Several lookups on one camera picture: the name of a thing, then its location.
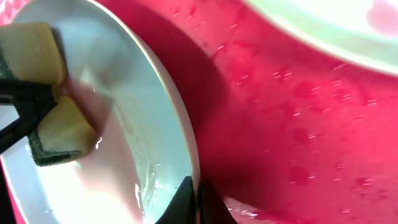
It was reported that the mint green rimmed plate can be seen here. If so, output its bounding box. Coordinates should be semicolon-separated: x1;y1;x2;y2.
244;0;397;77

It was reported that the red plastic tray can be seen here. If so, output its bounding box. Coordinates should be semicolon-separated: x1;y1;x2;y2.
0;0;398;224

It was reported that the green yellow sponge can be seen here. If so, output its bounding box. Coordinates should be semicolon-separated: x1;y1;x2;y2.
1;22;98;167

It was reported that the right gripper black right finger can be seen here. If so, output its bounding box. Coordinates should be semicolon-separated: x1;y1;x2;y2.
198;179;238;224

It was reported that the light blue stained plate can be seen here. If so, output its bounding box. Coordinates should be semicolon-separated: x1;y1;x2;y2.
1;1;200;223

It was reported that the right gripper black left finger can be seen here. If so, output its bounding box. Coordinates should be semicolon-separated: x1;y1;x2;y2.
155;176;197;224

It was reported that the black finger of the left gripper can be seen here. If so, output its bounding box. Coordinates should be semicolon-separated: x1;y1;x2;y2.
1;79;57;105
1;101;57;153

